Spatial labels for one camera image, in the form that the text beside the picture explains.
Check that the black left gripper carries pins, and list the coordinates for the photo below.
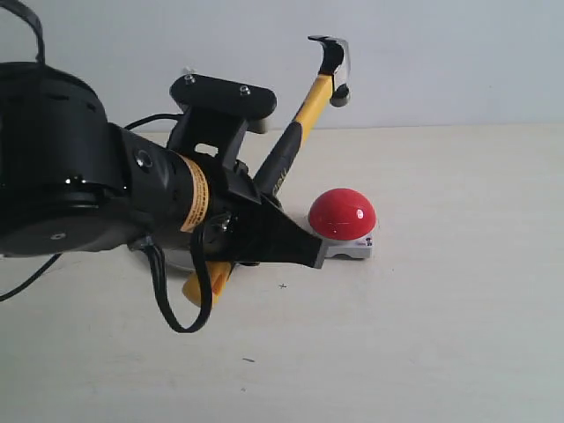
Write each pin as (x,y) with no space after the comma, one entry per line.
(239,224)

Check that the yellow black claw hammer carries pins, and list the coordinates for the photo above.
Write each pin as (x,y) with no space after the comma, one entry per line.
(329,88)

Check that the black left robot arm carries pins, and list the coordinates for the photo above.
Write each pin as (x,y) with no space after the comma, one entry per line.
(73,181)

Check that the red dome push button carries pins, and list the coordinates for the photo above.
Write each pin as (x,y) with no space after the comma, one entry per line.
(345,219)

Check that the round steel plate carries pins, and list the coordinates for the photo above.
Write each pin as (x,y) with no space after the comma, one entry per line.
(178,260)

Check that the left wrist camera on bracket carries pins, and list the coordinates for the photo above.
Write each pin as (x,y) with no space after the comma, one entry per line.
(218,112)

